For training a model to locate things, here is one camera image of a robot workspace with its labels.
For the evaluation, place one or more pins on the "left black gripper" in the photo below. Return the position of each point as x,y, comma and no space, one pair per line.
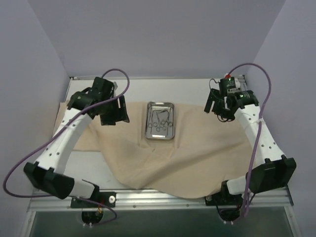
114,111

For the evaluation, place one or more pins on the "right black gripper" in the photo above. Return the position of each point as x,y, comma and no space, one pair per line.
213,101

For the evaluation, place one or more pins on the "beige cloth surgical kit roll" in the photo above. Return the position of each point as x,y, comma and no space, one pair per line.
202,154

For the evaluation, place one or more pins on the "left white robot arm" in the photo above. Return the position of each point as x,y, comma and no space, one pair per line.
47,172

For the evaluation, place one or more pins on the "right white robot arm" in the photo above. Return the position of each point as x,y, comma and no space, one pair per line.
269,167

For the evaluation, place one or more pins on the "left steel forceps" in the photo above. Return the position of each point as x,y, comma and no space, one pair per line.
151,122

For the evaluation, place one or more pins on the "steel forceps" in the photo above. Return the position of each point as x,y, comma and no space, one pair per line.
167,121
151,122

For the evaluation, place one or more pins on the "steel instrument tray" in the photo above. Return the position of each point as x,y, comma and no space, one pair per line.
162,135

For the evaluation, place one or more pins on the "right steel forceps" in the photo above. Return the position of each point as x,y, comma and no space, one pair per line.
167,121

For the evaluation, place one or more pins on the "middle steel scissors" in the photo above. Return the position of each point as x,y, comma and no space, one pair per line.
162,117

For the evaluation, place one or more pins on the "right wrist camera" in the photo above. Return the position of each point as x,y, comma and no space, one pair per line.
229,85

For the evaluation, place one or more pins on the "back aluminium rail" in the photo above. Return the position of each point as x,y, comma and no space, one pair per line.
145,77

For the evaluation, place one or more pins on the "aluminium rail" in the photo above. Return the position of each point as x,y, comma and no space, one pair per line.
154,200
145,77

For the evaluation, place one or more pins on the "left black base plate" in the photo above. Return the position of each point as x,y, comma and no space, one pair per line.
106,198

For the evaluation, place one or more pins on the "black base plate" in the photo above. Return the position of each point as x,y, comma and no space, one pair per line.
106,198
223,200

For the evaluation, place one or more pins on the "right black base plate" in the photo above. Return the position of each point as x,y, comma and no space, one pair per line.
223,200

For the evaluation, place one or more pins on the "front aluminium rail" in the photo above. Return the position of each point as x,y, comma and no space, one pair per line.
154,200

